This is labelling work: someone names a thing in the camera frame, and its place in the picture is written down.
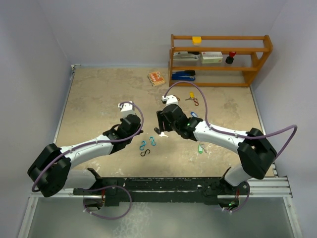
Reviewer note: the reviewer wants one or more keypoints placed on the wooden shelf rack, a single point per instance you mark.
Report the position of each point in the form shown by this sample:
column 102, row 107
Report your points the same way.
column 244, row 54

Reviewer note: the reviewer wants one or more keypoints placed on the red black stamp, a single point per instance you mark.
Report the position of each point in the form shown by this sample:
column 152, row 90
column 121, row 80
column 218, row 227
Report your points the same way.
column 230, row 58

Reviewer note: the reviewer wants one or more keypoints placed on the silver key with yellow tag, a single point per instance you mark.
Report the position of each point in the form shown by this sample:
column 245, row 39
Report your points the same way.
column 191, row 97

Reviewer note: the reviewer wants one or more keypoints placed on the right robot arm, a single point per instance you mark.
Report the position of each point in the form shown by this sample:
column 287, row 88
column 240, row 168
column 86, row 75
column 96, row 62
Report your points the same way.
column 255, row 152

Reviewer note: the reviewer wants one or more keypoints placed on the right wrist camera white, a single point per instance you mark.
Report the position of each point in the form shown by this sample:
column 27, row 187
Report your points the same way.
column 169, row 100

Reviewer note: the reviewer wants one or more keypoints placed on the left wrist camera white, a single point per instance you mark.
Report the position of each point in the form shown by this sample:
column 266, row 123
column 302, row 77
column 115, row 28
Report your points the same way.
column 126, row 109

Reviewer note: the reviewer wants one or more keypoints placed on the silver key with blue tag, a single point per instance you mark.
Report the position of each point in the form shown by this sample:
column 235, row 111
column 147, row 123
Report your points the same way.
column 194, row 114

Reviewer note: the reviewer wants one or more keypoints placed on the white red box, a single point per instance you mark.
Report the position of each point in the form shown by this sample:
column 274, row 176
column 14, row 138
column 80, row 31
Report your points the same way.
column 211, row 57

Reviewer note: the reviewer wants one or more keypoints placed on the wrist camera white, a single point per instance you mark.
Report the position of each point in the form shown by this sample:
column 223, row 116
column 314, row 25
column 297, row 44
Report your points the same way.
column 126, row 109
column 169, row 100

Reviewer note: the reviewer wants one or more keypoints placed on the teal S carabiner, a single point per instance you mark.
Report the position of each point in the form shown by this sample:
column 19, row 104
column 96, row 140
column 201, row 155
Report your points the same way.
column 142, row 146

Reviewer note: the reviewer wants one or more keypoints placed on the silver key with green tag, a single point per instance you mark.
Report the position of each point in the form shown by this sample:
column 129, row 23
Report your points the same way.
column 201, row 148

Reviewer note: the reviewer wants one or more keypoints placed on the blue black stapler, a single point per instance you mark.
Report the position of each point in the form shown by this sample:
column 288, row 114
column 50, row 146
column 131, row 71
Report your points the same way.
column 186, row 75

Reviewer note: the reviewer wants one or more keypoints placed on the silver key with black tag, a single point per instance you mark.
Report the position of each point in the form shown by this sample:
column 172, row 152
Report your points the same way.
column 160, row 133

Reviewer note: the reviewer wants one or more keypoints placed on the black base frame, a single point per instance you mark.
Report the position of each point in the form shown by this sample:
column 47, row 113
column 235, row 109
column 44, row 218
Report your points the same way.
column 206, row 190

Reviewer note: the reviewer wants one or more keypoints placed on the yellow box on shelf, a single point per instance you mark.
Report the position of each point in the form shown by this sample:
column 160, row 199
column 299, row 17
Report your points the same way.
column 196, row 40

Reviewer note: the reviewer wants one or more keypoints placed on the white stapler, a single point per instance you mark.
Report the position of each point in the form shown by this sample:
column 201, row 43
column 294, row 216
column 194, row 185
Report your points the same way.
column 186, row 56

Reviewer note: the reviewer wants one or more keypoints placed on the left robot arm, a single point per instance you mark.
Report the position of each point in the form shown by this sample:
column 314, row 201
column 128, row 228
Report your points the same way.
column 49, row 172

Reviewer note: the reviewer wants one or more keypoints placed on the orange spiral notebook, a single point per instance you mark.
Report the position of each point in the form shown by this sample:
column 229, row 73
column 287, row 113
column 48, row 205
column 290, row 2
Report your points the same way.
column 156, row 78

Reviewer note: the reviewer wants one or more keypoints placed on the light-blue S carabiner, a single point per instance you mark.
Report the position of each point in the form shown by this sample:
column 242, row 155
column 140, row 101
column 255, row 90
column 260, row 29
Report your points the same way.
column 152, row 141

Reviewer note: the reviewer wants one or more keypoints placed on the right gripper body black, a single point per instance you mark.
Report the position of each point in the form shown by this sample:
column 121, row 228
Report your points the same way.
column 169, row 126

